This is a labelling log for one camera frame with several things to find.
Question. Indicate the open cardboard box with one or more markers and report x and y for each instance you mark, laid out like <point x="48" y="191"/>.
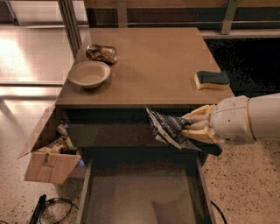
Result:
<point x="45" y="166"/>

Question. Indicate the blue and yellow sponge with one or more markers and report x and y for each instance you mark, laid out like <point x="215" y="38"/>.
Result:
<point x="211" y="80"/>

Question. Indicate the open middle drawer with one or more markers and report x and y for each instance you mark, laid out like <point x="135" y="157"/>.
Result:
<point x="155" y="192"/>

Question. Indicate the wooden drawer cabinet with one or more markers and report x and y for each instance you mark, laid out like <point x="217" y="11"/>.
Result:
<point x="154" y="69"/>

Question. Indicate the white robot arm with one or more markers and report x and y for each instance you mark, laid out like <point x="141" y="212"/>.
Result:
<point x="264" y="117"/>

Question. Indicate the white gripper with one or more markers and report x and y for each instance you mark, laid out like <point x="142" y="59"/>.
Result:
<point x="232" y="120"/>

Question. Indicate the crushed metal can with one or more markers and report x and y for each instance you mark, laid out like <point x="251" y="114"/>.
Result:
<point x="106" y="54"/>

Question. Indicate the beige ceramic bowl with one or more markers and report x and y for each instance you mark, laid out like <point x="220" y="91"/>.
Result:
<point x="89" y="74"/>

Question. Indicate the metal window frame post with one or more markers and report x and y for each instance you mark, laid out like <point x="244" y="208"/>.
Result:
<point x="67" y="12"/>

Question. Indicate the blue chip bag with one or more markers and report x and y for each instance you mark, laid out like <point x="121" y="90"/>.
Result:
<point x="167" y="129"/>

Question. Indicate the black device on floor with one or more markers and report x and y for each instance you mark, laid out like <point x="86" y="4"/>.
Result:
<point x="39" y="208"/>

